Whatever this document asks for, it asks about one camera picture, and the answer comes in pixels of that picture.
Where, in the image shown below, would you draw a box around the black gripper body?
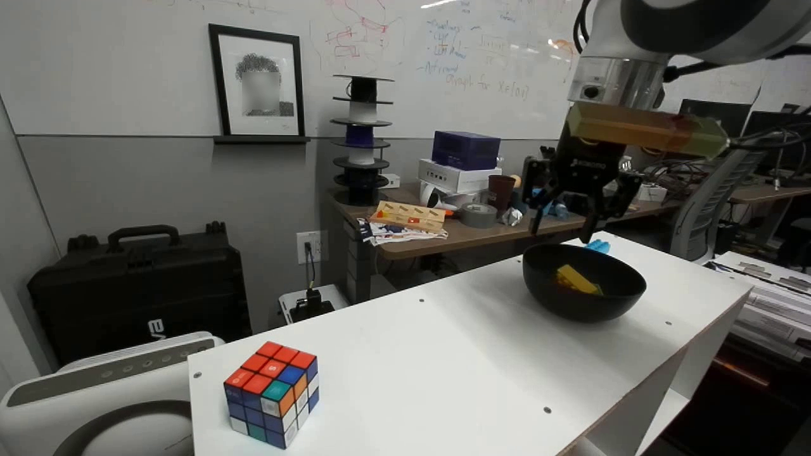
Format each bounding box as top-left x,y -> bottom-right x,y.
548,138 -> 636,206

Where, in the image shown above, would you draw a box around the yellow toy brick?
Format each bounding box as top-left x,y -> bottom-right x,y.
553,262 -> 609,299

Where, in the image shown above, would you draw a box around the black bowl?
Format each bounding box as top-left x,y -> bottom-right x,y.
520,241 -> 649,325

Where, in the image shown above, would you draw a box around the dark brown mug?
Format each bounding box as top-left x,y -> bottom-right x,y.
486,172 -> 524,213

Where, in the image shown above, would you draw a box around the wooden desk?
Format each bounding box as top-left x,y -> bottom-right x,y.
325,189 -> 594,301
726,181 -> 811,208

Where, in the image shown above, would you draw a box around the white cardboard box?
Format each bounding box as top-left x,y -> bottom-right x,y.
416,158 -> 502,199

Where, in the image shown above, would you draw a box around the purple box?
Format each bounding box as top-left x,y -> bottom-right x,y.
430,130 -> 505,172

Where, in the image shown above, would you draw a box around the white tape roll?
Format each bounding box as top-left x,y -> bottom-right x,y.
419,184 -> 452,211

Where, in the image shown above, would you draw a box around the orange patterned game box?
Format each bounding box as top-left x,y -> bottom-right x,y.
367,199 -> 452,237

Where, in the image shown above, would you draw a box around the printed magazine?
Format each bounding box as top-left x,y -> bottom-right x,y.
358,215 -> 452,248

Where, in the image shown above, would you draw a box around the white shelf unit table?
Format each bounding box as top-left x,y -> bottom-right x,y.
186,230 -> 756,456

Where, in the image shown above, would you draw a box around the white panel stack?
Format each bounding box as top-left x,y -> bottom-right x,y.
707,252 -> 811,341

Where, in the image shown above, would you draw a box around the stack of filament spools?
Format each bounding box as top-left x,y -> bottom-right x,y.
329,72 -> 395,208

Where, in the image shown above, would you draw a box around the black power adapter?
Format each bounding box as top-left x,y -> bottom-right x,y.
290,284 -> 338,325

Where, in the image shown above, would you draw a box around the black framed portrait picture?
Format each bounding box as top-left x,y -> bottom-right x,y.
205,23 -> 310,143

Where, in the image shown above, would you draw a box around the colourful puzzle cube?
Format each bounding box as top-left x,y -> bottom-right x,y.
220,341 -> 325,452

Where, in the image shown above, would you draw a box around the black hard carry case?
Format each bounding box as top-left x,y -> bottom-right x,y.
25,220 -> 253,368

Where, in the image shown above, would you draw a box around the white plastic machine housing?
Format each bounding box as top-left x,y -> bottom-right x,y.
0,330 -> 225,456

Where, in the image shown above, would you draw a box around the gray duct tape roll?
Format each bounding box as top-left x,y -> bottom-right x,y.
454,200 -> 502,229

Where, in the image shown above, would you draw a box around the white wall outlet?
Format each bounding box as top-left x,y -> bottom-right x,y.
295,229 -> 325,267

